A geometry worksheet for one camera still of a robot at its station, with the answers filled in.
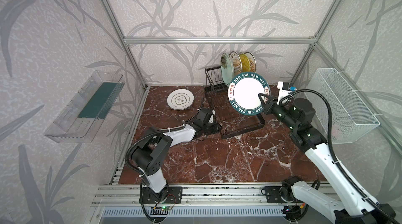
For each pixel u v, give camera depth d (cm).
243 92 69
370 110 62
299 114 50
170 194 73
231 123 100
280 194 73
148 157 46
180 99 112
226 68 91
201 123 72
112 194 75
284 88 58
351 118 60
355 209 38
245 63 86
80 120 64
